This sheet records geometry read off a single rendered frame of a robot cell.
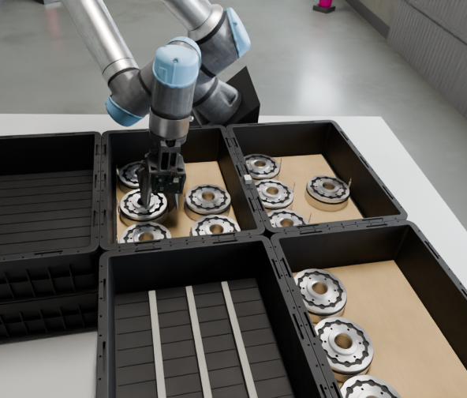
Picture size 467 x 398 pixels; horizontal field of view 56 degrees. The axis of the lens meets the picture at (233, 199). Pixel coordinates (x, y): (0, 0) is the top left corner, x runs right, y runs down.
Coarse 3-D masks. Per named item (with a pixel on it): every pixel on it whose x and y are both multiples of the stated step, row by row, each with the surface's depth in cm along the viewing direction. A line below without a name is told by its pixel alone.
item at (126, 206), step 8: (136, 192) 99; (128, 200) 96; (160, 200) 97; (128, 208) 94; (152, 208) 94; (160, 208) 95; (128, 216) 93; (136, 216) 92; (144, 216) 92; (152, 216) 93
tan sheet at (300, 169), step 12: (288, 156) 120; (300, 156) 120; (312, 156) 120; (288, 168) 115; (300, 168) 116; (312, 168) 116; (324, 168) 116; (288, 180) 111; (300, 180) 112; (300, 192) 108; (300, 204) 104; (348, 204) 105; (312, 216) 101; (324, 216) 101; (336, 216) 102; (348, 216) 102; (360, 216) 102
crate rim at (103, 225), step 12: (108, 132) 104; (120, 132) 104; (132, 132) 105; (144, 132) 106; (228, 144) 106; (240, 168) 96; (240, 180) 93; (252, 204) 87; (252, 216) 85; (264, 228) 82; (108, 240) 78; (156, 240) 78; (168, 240) 78; (180, 240) 78; (192, 240) 78; (204, 240) 79
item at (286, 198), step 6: (264, 180) 105; (270, 180) 105; (276, 180) 105; (258, 186) 104; (282, 186) 104; (288, 186) 104; (282, 192) 102; (288, 192) 103; (264, 198) 100; (282, 198) 100; (288, 198) 101; (264, 204) 98; (270, 204) 98; (276, 204) 99; (282, 204) 99; (288, 204) 99
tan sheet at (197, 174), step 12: (120, 168) 110; (192, 168) 112; (204, 168) 113; (216, 168) 113; (192, 180) 108; (204, 180) 109; (216, 180) 109; (120, 192) 103; (180, 204) 101; (120, 216) 96; (168, 216) 98; (180, 216) 98; (228, 216) 99; (120, 228) 94; (168, 228) 95; (180, 228) 95
